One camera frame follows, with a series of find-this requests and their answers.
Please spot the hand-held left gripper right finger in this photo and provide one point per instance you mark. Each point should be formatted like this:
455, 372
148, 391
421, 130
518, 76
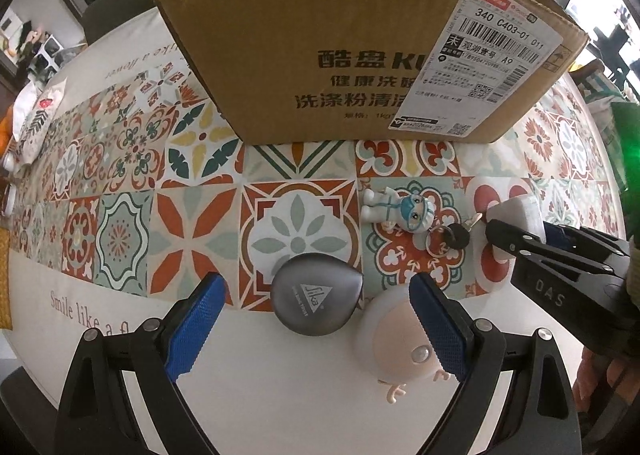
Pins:
440, 325

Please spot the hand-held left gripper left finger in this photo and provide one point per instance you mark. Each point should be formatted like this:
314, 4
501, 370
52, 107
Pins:
192, 320

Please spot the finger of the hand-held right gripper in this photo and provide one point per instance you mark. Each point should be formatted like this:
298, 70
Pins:
510, 235
562, 234

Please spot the white charger plug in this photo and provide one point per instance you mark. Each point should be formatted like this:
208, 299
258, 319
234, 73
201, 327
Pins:
520, 212

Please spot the pink round baby-face toy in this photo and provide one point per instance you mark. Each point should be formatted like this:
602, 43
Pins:
385, 335

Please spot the grey teardrop tape measure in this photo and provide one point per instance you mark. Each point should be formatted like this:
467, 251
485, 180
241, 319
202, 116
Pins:
312, 295

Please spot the brown cardboard box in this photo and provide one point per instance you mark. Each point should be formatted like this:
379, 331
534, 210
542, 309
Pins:
300, 60

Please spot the black key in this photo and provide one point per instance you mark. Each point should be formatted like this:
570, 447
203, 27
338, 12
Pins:
457, 236

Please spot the tile-patterned white tablecloth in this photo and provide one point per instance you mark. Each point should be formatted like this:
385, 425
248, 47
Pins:
200, 225

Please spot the striped cloth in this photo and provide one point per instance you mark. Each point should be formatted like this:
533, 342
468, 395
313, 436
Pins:
602, 82

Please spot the dark grey dining chair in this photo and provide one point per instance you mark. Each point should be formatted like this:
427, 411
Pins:
25, 415
120, 15

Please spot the yellow woven box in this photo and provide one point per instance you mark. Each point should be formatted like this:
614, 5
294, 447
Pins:
4, 280

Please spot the floral tissue pack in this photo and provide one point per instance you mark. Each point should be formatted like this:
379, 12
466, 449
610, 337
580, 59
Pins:
40, 120

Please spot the orange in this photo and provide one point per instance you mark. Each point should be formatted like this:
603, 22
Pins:
4, 130

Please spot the white shoe rack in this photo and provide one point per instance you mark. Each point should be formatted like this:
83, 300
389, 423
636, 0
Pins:
42, 47

